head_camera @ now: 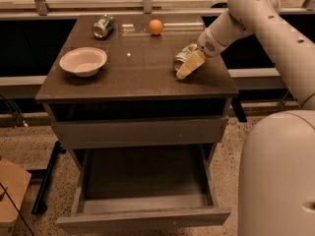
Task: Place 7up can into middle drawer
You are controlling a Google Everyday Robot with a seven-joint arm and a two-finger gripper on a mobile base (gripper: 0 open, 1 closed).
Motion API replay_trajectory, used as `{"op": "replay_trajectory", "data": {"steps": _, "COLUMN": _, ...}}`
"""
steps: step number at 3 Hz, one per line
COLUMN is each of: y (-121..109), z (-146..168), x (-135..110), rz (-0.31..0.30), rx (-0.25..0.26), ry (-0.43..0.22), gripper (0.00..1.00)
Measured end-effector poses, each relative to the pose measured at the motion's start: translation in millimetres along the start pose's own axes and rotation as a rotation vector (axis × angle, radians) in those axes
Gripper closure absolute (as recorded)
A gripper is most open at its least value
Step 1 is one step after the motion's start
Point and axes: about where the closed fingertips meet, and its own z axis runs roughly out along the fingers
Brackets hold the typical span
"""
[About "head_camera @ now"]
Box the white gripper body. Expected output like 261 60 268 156
197 29 226 57

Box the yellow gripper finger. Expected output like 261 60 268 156
176 50 206 80

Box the green 7up can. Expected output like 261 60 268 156
173 43 197 71

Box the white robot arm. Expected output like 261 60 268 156
176 0 315 236

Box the dark grey drawer cabinet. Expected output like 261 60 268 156
34 14 239 236

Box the green silver soda can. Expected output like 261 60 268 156
93 14 115 38

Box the closed grey top drawer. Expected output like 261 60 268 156
52 116 228 149

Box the open grey middle drawer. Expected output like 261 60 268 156
57 145 230 234

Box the orange fruit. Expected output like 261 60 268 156
149 20 163 35

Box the white paper bowl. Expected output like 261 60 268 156
59 47 107 78

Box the black table leg left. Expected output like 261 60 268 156
30 141 65 215

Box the cardboard box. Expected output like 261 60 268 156
0 157 31 236

